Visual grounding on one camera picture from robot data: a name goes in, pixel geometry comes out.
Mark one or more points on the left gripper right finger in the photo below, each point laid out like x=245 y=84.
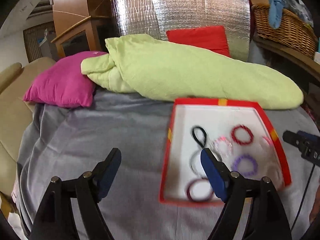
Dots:
x=267 y=218

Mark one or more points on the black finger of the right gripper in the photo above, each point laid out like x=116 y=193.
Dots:
x=295 y=139

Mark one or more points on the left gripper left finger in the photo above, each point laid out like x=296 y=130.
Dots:
x=55 y=219

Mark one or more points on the silver metal bangle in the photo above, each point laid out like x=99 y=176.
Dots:
x=195 y=162

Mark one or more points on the person right hand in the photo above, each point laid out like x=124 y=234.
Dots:
x=315 y=210

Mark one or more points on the red shallow box tray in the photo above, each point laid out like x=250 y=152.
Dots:
x=238 y=130

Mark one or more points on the wooden side table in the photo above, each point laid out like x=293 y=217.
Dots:
x=300 y=68

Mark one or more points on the wicker basket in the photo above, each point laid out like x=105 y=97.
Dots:
x=293 y=32

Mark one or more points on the beige leather sofa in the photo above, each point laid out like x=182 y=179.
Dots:
x=15 y=114

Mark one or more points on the red pillow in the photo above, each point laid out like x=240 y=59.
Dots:
x=212 y=38

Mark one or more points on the magenta pillow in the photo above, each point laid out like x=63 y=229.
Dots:
x=63 y=84

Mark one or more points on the blue cloth in basket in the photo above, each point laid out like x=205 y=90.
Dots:
x=275 y=12

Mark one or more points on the light green rolled blanket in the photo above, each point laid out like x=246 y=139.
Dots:
x=162 y=70

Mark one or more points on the silver foil insulation panel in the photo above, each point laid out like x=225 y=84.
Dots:
x=156 y=17

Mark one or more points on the wooden cabinet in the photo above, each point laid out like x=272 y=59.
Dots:
x=74 y=18

